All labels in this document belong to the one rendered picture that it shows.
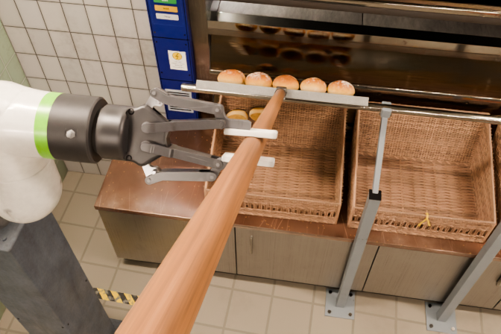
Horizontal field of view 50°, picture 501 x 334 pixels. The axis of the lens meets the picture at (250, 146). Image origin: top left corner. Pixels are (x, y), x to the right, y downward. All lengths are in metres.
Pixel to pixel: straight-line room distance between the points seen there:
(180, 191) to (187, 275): 2.07
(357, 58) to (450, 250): 0.86
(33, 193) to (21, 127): 0.13
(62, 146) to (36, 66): 1.96
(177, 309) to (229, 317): 2.44
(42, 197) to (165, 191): 1.54
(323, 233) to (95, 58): 1.25
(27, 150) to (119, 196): 1.63
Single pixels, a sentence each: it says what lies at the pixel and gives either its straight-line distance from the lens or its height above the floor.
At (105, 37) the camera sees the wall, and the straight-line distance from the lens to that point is 2.39.
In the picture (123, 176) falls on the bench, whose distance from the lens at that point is 2.44.
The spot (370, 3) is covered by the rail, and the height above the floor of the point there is 1.43.
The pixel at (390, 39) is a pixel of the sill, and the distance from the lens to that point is 2.17.
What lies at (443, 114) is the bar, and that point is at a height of 1.17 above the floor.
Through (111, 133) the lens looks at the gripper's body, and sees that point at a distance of 0.71.
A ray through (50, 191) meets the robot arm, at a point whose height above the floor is 1.84.
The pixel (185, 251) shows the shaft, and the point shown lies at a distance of 0.31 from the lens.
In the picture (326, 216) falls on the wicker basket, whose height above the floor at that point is 0.63.
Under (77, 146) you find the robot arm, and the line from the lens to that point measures 0.73.
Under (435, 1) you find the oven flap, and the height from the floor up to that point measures 1.40.
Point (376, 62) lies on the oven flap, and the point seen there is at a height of 1.04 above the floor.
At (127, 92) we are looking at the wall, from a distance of 2.59.
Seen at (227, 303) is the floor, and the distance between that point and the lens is 2.72.
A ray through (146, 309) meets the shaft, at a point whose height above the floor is 2.28.
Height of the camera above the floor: 2.51
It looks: 51 degrees down
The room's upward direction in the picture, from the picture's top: straight up
